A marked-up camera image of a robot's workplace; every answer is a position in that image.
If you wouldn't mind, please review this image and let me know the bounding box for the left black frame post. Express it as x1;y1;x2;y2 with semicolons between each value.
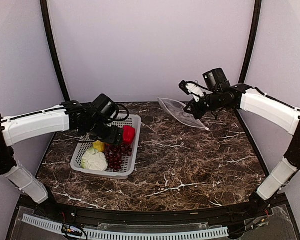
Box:
39;0;71;102

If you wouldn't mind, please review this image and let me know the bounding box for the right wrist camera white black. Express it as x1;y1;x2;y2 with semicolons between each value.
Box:
178;80;207;103

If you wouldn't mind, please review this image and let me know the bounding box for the black curved front rail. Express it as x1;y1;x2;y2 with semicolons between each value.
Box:
36;202;273;226

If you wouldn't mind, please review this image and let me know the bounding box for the right black frame post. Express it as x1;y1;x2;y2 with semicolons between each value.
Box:
237;0;262;85

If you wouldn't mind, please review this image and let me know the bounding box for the clear zip top bag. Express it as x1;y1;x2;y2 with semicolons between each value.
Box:
157;97;210;132

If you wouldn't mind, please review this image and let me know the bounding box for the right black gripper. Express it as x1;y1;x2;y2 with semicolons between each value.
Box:
184;89;223;119

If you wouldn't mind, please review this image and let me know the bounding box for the white plastic perforated basket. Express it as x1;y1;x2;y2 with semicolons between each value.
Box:
70;115;142;180

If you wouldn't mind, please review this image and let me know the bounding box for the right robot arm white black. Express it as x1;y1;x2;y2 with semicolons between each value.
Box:
179;68;300;217

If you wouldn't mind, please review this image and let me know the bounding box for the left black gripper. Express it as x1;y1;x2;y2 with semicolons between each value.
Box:
86;117;125;147

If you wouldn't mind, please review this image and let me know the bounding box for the dark red grape bunch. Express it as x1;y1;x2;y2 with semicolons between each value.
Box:
104;143;133;173

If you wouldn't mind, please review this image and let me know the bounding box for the black frame post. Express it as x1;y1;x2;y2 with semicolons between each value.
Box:
39;0;71;102
237;0;262;85

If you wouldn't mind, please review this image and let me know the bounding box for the white green cauliflower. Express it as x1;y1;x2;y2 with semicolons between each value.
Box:
81;147;108;172

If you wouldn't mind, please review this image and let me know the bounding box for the red bell pepper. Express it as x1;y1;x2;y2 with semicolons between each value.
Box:
122;125;136;145

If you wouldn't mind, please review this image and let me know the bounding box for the white slotted cable duct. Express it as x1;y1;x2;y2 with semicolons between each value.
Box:
22;214;229;240

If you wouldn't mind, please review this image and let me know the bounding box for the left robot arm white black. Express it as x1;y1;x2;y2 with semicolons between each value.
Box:
0;94;124;218

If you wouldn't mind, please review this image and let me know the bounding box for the yellow bell pepper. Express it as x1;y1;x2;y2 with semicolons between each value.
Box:
92;140;106;152

